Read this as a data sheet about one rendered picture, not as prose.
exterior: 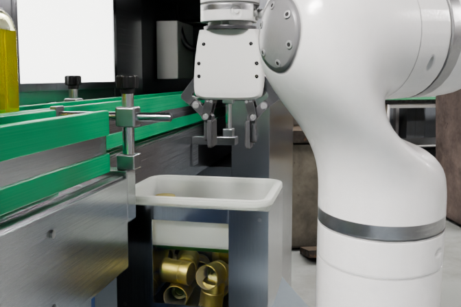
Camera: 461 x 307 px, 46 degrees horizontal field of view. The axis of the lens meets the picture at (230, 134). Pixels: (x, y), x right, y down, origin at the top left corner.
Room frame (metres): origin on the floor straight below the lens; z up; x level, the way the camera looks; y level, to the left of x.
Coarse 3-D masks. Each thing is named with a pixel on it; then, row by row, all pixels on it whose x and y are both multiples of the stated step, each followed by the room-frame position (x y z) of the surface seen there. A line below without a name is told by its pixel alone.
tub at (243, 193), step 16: (160, 176) 0.91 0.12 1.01; (176, 176) 0.91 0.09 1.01; (192, 176) 0.91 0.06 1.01; (208, 176) 0.91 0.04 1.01; (144, 192) 0.85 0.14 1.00; (160, 192) 0.91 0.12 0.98; (176, 192) 0.91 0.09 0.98; (192, 192) 0.90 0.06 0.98; (208, 192) 0.90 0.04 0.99; (224, 192) 0.89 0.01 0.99; (240, 192) 0.89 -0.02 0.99; (256, 192) 0.88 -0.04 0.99; (272, 192) 0.78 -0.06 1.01; (240, 208) 0.73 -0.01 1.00; (256, 208) 0.73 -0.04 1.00
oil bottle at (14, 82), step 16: (0, 16) 0.67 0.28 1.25; (0, 32) 0.66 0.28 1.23; (0, 48) 0.66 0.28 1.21; (16, 48) 0.70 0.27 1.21; (0, 64) 0.66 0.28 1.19; (16, 64) 0.70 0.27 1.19; (0, 80) 0.66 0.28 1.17; (16, 80) 0.69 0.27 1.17; (0, 96) 0.66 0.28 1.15; (16, 96) 0.69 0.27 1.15; (0, 112) 0.66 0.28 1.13
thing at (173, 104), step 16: (160, 96) 1.20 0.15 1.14; (176, 96) 1.29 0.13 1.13; (16, 112) 0.67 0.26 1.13; (176, 112) 1.30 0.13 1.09; (192, 112) 1.44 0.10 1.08; (224, 112) 1.81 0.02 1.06; (112, 128) 0.94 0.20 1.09; (144, 128) 1.08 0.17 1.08; (160, 128) 1.18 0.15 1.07; (112, 144) 0.93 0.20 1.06
